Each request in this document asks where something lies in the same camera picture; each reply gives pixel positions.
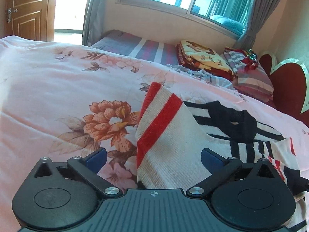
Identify striped red black white sweater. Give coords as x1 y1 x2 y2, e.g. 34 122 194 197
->
136 82 308 231

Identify pink floral bed quilt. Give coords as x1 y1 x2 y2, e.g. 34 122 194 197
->
1 36 308 231

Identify light blue crumpled cloth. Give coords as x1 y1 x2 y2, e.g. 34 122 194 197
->
166 64 236 91

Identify striped pink grey pillow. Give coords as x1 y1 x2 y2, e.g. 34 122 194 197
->
223 47 274 104

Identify red green ribbon decoration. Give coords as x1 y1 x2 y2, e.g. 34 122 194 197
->
240 49 259 72

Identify folded yellow red blanket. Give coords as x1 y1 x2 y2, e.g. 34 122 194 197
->
176 40 236 81

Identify red heart shaped headboard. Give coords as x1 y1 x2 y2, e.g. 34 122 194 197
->
259 51 308 126

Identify grey left curtain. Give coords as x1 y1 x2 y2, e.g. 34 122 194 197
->
82 0 107 46

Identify grey curtain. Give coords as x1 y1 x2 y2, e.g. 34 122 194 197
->
233 0 281 50
82 0 107 46

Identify brown wooden door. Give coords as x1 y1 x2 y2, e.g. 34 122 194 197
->
5 0 56 41

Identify grey right curtain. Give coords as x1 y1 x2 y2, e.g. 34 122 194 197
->
233 0 281 50

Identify silver door handle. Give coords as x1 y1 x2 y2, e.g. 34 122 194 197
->
7 7 18 24

